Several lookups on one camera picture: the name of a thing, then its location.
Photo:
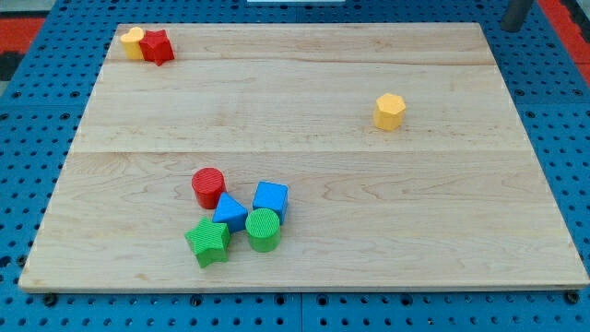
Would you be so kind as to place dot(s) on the green cylinder block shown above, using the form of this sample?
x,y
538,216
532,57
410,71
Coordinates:
x,y
263,229

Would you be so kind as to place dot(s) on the green star block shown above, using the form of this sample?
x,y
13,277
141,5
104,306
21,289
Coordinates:
x,y
209,242

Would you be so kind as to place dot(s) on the red star block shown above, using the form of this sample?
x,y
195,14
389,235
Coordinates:
x,y
156,47

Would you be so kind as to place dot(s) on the red cylinder block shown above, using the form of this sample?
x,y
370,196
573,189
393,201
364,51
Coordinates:
x,y
208,185

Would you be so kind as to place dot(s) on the blue triangle block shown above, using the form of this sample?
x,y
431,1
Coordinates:
x,y
230,212

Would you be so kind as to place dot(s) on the dark grey pole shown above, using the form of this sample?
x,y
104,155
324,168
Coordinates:
x,y
515,14

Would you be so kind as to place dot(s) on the yellow hexagon block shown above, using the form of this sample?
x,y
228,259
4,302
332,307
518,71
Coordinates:
x,y
389,112

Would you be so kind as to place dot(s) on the light wooden board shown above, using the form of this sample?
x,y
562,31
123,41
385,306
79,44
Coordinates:
x,y
454,199

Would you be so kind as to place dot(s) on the blue cube block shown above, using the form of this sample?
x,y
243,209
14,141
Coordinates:
x,y
272,196

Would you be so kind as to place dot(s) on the yellow heart block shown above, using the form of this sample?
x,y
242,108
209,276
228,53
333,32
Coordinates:
x,y
130,42

